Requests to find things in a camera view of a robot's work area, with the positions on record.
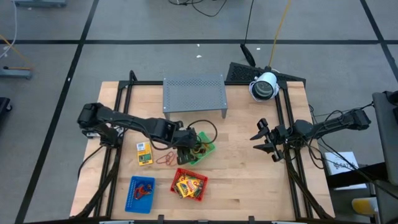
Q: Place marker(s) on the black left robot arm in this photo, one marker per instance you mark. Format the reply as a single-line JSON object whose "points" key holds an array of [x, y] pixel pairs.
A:
{"points": [[130, 121]]}

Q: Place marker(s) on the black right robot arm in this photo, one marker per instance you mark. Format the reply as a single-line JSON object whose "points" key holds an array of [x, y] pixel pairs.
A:
{"points": [[329, 126]]}

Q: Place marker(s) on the black table frame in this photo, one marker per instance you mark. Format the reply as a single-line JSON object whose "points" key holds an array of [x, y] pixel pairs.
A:
{"points": [[146, 83]]}

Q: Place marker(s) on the blue plastic basket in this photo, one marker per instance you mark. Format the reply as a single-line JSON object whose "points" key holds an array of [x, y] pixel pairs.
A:
{"points": [[133, 205]]}

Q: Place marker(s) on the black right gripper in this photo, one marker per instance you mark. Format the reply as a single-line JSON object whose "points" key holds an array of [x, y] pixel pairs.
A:
{"points": [[276, 137]]}

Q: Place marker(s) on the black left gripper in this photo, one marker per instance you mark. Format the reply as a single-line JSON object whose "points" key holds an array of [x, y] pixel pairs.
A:
{"points": [[186, 138]]}

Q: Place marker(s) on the white cardboard box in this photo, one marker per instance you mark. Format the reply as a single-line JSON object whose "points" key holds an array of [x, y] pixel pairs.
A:
{"points": [[339, 160]]}

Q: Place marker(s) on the black desk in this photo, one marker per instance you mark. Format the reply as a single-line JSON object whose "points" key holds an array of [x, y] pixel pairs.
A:
{"points": [[348, 182]]}

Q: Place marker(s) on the yellow orange crayon box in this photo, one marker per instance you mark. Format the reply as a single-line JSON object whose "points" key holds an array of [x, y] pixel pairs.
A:
{"points": [[188, 177]]}

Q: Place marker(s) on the yellow container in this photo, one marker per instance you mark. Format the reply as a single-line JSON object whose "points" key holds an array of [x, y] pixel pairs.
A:
{"points": [[363, 205]]}

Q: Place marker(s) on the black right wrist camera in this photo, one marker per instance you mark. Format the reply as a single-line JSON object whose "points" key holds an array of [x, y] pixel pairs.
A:
{"points": [[281, 133]]}

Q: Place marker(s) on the yellow rubber band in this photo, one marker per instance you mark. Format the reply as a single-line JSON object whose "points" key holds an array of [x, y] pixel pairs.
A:
{"points": [[199, 152]]}

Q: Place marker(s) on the grey perforated metal shelf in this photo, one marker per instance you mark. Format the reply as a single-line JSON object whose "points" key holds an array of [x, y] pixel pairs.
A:
{"points": [[194, 93]]}

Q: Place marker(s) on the black mesh panel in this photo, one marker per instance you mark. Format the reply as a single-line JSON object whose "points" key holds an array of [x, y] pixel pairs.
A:
{"points": [[239, 73]]}

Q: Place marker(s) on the grey cabinet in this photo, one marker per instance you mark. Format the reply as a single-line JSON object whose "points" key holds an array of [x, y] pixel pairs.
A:
{"points": [[385, 140]]}

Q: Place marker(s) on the small yellow green crayon box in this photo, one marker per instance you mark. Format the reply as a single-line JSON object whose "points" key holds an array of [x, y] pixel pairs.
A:
{"points": [[145, 154]]}

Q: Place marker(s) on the red plastic basket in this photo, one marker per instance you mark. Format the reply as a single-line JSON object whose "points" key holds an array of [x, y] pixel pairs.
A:
{"points": [[192, 174]]}

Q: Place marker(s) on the grey floor base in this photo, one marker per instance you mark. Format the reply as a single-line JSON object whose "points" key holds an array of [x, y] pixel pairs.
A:
{"points": [[15, 74]]}

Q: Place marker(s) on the grey floor object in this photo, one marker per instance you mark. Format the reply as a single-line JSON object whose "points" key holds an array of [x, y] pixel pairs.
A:
{"points": [[40, 3]]}

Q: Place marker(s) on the black floor object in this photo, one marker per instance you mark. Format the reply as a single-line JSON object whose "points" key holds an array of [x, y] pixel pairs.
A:
{"points": [[4, 104]]}

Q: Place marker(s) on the green plastic basket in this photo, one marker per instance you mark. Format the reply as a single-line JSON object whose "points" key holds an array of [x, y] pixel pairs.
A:
{"points": [[206, 140]]}

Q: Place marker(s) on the red rubber band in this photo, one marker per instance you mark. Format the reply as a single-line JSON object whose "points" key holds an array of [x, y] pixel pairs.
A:
{"points": [[171, 158], [161, 160]]}

